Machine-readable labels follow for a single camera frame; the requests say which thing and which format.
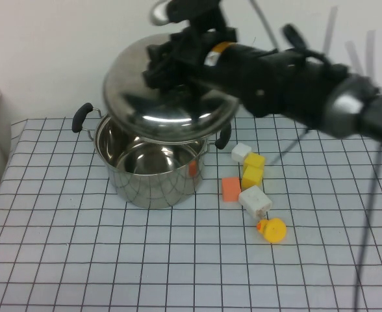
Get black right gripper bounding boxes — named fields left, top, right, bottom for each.
left=143, top=26, right=238, bottom=93

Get steel lid with black knob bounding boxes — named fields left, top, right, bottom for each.
left=102, top=32, right=239, bottom=144

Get small white cube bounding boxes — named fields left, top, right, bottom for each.
left=231, top=142, right=252, bottom=164

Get yellow cube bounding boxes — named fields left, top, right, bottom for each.
left=242, top=153, right=266, bottom=174
left=241, top=166, right=264, bottom=189

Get orange block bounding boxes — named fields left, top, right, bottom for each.
left=221, top=177, right=242, bottom=203

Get large white cube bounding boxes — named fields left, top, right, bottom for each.
left=237, top=185, right=273, bottom=220

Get yellow rubber duck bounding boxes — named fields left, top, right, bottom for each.
left=255, top=218, right=287, bottom=244

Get white checked tablecloth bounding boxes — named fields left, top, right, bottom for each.
left=0, top=112, right=382, bottom=312

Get grey camera cable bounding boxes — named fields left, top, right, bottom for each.
left=147, top=0, right=174, bottom=27

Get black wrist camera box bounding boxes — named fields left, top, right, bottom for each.
left=164, top=0, right=228, bottom=33

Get stainless steel pot black handles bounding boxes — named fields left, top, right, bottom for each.
left=71, top=102, right=233, bottom=209

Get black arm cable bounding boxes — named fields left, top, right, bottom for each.
left=352, top=139, right=382, bottom=312

